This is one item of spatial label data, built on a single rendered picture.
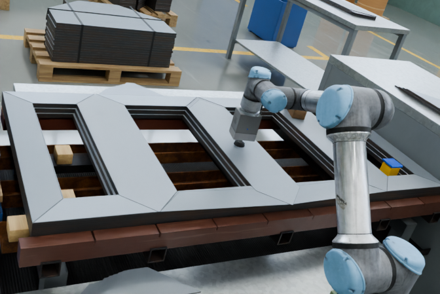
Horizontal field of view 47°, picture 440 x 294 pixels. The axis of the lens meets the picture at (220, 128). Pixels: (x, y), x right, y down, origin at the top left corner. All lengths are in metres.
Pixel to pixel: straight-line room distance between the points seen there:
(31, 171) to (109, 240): 0.32
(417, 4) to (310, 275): 11.55
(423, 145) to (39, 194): 1.56
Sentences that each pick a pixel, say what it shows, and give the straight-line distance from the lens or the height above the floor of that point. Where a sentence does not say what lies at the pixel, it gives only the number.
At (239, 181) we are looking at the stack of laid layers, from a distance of 1.71.
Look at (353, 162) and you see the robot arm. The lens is 1.33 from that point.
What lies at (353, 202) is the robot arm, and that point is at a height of 1.08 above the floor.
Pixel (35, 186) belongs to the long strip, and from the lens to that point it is 1.47.
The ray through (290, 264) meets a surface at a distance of 1.71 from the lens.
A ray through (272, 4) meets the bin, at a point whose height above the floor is 0.48.
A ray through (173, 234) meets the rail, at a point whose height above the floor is 0.82.
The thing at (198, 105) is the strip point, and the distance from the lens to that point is 2.11.
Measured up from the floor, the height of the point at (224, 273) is 0.68.
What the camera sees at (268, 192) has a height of 0.87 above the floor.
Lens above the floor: 1.72
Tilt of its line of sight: 26 degrees down
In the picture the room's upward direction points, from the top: 15 degrees clockwise
